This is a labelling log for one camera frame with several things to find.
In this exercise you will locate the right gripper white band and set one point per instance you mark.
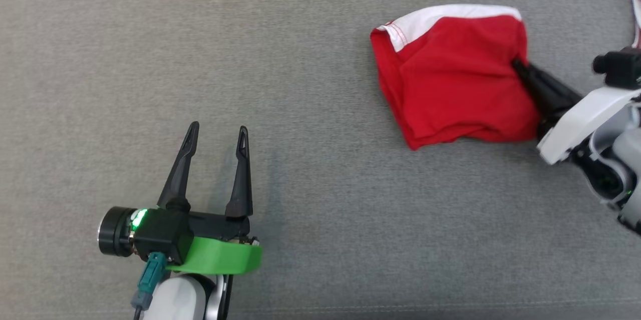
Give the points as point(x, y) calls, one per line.
point(581, 119)

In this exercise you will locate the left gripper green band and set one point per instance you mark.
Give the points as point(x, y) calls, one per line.
point(220, 257)

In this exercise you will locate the red basketball shorts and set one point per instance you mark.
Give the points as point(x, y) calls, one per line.
point(450, 79)

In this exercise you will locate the red Bulls basketball jersey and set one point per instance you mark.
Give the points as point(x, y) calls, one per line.
point(636, 4)

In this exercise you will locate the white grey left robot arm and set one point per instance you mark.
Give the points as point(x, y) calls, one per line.
point(180, 300)

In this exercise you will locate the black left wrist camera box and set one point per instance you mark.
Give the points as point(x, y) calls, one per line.
point(160, 232)

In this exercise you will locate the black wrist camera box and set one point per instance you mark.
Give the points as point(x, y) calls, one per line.
point(621, 67)
point(160, 232)

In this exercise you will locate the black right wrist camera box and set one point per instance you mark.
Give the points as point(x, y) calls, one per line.
point(621, 67)

